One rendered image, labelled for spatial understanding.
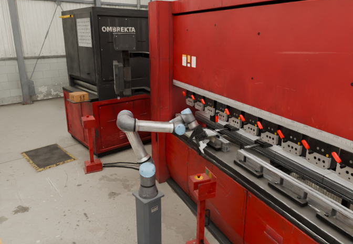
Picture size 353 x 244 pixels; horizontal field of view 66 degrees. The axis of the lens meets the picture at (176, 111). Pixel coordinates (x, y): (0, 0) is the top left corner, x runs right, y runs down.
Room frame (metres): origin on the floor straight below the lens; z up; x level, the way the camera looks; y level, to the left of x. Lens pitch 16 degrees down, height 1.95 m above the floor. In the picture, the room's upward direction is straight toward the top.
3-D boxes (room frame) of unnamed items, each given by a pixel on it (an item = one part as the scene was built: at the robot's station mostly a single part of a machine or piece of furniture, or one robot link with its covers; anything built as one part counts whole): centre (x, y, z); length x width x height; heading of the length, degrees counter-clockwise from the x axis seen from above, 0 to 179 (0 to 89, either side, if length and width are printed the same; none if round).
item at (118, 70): (3.41, 0.73, 1.42); 0.45 x 0.12 x 0.36; 14
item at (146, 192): (1.81, 0.21, 0.82); 0.15 x 0.15 x 0.10
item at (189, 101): (2.95, -0.18, 1.26); 0.15 x 0.09 x 0.17; 26
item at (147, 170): (1.81, 0.21, 0.94); 0.13 x 0.12 x 0.14; 9
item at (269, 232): (1.58, -0.68, 0.59); 0.15 x 0.02 x 0.07; 26
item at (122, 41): (3.47, 0.66, 1.53); 0.51 x 0.25 x 0.85; 14
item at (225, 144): (2.52, -0.39, 0.92); 0.39 x 0.06 x 0.10; 26
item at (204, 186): (2.00, -0.22, 0.75); 0.20 x 0.16 x 0.18; 20
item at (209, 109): (2.59, -0.36, 1.26); 0.15 x 0.09 x 0.17; 26
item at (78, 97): (3.91, 1.45, 1.04); 0.30 x 0.26 x 0.12; 40
